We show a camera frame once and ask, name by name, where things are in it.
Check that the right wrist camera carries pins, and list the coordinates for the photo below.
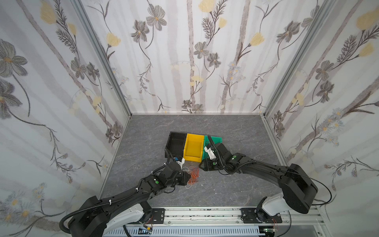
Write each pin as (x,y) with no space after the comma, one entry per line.
(208,152)

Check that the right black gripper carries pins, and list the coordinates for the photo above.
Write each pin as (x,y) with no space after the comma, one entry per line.
(206,165)

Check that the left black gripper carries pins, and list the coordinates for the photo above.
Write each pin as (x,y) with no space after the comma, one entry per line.
(183,177)

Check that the yellow plastic bin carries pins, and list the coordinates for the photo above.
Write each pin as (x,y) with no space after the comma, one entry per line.
(193,149)

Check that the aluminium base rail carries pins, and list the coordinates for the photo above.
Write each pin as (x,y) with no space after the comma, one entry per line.
(212,215)

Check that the black plastic bin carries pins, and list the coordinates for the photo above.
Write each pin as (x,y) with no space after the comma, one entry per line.
(176,143)

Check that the white slotted cable duct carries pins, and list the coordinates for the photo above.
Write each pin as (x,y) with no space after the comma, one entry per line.
(196,231)

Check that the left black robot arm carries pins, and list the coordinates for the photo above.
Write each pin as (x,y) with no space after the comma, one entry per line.
(92,219)

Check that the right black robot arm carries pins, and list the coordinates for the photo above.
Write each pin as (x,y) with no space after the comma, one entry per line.
(298,190)

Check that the green plastic bin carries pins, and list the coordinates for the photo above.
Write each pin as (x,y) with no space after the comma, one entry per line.
(214,139)

